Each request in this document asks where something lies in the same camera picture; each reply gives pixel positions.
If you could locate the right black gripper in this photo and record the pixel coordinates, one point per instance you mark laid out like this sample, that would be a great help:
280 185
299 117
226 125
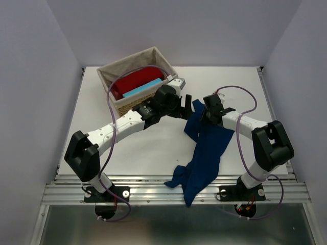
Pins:
207 120

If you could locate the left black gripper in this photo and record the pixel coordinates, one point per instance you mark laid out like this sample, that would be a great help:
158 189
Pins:
181 112

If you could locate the dark blue t shirt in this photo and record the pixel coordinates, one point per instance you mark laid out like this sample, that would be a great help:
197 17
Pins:
211 143

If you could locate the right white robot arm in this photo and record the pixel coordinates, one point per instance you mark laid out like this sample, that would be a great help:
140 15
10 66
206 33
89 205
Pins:
271 144

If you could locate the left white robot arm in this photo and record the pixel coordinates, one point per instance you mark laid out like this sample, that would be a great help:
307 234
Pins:
85 149

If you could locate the rolled light blue t shirt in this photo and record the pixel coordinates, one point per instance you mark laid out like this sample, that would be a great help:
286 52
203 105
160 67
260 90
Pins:
142 87

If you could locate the rolled red t shirt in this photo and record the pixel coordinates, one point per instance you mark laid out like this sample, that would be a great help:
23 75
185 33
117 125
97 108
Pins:
134 80

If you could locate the wicker basket with liner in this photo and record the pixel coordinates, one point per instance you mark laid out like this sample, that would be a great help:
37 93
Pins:
110 73

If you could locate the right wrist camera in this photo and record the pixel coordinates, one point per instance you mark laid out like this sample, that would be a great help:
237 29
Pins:
221 97

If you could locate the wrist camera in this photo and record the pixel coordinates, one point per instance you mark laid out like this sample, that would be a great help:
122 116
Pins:
177 83
221 97

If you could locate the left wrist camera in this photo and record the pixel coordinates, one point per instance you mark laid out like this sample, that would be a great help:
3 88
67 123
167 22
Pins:
177 83

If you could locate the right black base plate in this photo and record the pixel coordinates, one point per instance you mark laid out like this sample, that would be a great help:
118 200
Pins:
239 193

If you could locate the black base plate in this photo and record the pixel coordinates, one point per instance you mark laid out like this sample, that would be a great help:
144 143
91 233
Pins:
239 193
91 195

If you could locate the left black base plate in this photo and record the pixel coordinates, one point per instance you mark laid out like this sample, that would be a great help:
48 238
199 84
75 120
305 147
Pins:
91 195

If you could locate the aluminium rail frame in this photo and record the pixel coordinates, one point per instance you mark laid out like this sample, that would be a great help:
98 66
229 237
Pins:
145 175

